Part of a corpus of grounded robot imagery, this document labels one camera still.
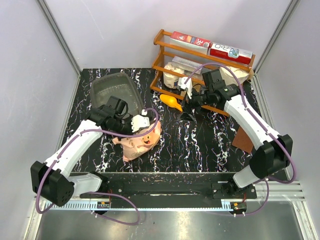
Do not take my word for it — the grey plastic litter box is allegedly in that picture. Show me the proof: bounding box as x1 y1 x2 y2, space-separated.
89 72 145 116

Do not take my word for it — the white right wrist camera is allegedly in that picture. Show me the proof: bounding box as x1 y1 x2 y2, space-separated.
177 76 193 99

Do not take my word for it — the white paper bag right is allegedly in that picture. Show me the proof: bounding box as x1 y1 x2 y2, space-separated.
219 66 250 86

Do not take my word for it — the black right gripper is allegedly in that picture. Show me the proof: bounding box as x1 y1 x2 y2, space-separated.
178 84 213 122

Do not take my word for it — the aluminium rail frame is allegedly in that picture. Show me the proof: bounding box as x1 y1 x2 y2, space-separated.
24 174 320 240

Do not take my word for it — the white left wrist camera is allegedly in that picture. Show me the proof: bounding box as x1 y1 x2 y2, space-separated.
131 109 150 133

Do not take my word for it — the brown scouring pad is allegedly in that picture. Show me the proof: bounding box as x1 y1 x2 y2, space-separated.
231 126 254 154

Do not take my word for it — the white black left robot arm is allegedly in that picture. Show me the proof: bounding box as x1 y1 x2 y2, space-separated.
30 96 132 207

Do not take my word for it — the yellow plastic scoop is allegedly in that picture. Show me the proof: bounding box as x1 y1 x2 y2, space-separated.
159 94 183 112

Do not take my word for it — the red white blue box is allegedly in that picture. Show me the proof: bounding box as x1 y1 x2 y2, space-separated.
209 42 253 65

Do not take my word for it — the orange wooden shelf rack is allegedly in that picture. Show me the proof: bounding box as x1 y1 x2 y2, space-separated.
149 28 256 118

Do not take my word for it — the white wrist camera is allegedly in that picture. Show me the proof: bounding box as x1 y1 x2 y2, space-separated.
177 76 193 99
131 109 150 133

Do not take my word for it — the red white toothpaste box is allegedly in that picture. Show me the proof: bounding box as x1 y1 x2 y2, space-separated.
169 31 212 55

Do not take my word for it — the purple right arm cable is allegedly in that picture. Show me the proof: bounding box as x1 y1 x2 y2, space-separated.
183 62 298 217

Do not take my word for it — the pink cat litter bag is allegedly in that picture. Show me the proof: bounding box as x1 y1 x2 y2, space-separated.
112 121 162 162

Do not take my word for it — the silver grey flat box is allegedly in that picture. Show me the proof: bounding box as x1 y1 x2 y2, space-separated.
171 56 202 74

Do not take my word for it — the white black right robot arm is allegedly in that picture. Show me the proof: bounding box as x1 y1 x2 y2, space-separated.
177 69 293 198

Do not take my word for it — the white crumpled bag left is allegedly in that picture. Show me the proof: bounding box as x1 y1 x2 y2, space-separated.
163 62 185 89

